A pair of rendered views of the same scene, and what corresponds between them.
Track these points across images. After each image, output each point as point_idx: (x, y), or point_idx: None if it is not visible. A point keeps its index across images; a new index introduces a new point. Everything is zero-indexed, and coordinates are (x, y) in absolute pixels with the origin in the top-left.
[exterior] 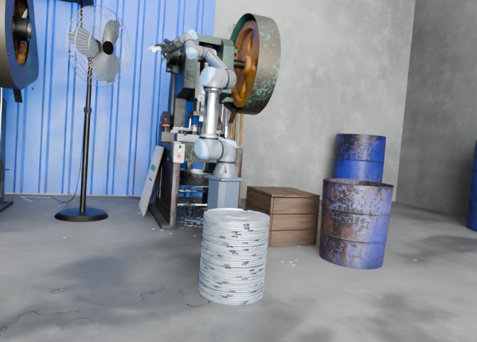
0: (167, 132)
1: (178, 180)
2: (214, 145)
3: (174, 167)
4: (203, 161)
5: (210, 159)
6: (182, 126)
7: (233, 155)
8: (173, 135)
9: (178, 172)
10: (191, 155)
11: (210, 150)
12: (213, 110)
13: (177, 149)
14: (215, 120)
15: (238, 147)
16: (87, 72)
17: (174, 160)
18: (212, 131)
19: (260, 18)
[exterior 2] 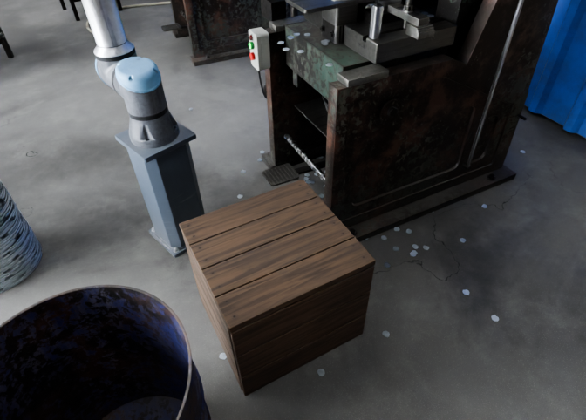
0: None
1: (270, 98)
2: (101, 70)
3: (265, 73)
4: (307, 81)
5: (315, 82)
6: None
7: (128, 103)
8: (270, 9)
9: (269, 85)
10: (294, 60)
11: (101, 77)
12: None
13: (250, 41)
14: (90, 18)
15: (342, 79)
16: None
17: (251, 61)
18: (96, 41)
19: None
